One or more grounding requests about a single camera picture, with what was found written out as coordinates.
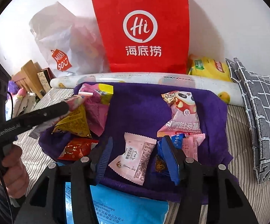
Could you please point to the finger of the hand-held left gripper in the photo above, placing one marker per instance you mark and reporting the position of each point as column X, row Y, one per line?
column 39, row 119

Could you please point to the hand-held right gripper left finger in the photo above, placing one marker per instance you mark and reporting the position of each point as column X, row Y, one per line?
column 104, row 158

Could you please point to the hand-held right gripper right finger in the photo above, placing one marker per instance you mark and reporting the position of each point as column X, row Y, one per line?
column 171, row 158

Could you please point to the blue cookie packet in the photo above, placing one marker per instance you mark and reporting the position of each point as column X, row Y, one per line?
column 159, row 165

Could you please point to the red snack packet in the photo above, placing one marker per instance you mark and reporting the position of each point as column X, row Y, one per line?
column 76, row 149

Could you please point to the pale pink snack packet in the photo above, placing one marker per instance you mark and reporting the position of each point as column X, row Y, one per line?
column 135, row 156

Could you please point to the yellow snack packet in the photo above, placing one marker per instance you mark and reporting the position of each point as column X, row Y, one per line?
column 75, row 126

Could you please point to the large pink snack packet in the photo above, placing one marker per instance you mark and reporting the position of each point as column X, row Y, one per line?
column 95, row 112

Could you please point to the person's left hand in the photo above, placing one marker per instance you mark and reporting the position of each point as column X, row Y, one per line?
column 18, row 172

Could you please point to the purple plush toy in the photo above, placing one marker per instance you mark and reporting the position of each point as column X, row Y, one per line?
column 13, row 86

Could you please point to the pink plush toy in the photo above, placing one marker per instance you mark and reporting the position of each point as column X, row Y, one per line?
column 21, row 92

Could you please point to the wooden bedside table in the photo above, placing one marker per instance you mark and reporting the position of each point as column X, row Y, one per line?
column 29, row 74

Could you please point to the pink panda snack packet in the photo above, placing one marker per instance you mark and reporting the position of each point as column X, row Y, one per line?
column 184, row 114

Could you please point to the blue tissue pack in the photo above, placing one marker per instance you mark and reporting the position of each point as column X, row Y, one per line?
column 125, row 207

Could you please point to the purple towel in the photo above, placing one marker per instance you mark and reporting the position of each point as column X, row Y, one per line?
column 137, row 112

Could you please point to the striped bed quilt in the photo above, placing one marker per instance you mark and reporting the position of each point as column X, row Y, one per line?
column 242, row 168

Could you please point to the white plastic shopping bag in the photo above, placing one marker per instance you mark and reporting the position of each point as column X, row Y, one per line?
column 55, row 39

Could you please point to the fruit-printed paper roll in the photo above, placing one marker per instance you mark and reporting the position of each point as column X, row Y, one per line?
column 125, row 76

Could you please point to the large yellow chip bag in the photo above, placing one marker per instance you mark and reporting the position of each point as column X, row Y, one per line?
column 209, row 68

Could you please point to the grey checked cloth bag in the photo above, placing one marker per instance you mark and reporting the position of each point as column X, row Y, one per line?
column 258, row 102

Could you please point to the red paper bag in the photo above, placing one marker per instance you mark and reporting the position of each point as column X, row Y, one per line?
column 144, row 9

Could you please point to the dark picture frame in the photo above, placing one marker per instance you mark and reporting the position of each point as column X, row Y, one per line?
column 43, row 79

